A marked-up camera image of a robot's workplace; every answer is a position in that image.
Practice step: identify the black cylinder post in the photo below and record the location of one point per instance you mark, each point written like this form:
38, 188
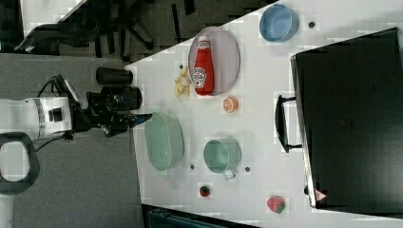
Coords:
113, 76
123, 98

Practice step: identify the yellow banana peel toy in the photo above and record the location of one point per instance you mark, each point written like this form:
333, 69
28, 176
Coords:
182, 83

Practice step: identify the orange slice toy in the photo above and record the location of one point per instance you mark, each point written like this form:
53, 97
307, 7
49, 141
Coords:
230, 104

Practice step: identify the oven door with black handle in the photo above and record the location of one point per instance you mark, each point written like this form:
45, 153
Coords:
281, 129

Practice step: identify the blue bowl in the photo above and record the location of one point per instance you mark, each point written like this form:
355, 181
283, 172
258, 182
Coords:
278, 24

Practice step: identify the green mug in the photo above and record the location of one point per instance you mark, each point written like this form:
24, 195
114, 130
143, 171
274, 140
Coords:
222, 156

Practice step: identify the black office chair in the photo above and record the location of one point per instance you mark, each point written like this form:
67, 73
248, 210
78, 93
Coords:
95, 18

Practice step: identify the red ketchup bottle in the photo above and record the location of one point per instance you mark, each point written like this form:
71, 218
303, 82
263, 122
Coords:
203, 75

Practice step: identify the grey round plate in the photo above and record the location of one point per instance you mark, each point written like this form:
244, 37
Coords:
225, 57

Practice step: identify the large pink strawberry toy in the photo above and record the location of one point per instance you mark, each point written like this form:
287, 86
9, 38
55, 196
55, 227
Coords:
276, 204

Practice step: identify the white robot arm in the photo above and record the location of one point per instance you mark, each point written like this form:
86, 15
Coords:
48, 117

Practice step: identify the black toaster oven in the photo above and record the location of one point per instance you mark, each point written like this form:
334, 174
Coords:
349, 108

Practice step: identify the green colander basket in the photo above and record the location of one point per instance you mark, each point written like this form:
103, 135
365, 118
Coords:
164, 141

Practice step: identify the small red strawberry toy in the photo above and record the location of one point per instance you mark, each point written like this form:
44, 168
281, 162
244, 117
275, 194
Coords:
204, 191

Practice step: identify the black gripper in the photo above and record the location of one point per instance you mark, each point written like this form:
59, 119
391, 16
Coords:
99, 115

